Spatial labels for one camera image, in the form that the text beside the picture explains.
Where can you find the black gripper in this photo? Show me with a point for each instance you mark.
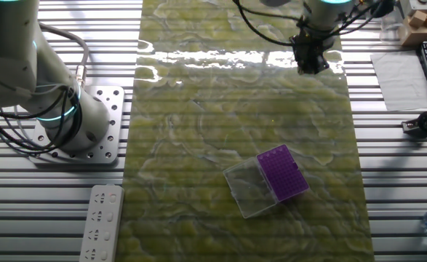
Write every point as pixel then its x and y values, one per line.
pixel 311 47

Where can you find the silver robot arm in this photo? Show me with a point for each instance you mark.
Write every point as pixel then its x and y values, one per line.
pixel 2 54

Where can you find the purple pipette tip rack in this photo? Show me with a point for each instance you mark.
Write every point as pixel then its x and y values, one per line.
pixel 282 172

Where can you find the clear glass beaker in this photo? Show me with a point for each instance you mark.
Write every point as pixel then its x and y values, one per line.
pixel 389 29

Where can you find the white paper sheet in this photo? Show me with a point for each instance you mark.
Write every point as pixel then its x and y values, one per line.
pixel 402 80

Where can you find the small wooden cube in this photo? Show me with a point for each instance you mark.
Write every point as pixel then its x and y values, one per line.
pixel 418 19

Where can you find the white device with knob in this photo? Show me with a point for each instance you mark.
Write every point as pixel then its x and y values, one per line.
pixel 420 4

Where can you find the clear plastic rack lid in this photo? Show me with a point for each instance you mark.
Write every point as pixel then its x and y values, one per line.
pixel 247 189

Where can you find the green marble pattern mat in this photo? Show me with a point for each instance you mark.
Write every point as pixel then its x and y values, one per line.
pixel 198 145

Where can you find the metal robot mounting plate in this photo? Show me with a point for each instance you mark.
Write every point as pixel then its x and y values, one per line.
pixel 113 123

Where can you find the white power strip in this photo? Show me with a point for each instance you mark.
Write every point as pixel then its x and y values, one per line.
pixel 102 225

